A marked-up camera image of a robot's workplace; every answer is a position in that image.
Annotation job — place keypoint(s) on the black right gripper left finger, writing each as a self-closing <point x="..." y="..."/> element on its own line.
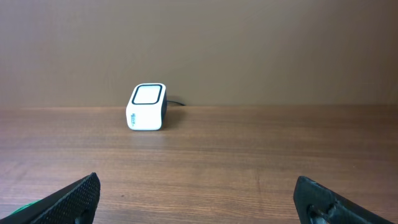
<point x="75" y="203"/>

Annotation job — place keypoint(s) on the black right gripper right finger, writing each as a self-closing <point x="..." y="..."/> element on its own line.
<point x="317" y="204"/>

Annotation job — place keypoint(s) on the white barcode scanner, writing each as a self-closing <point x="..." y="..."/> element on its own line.
<point x="147" y="107"/>

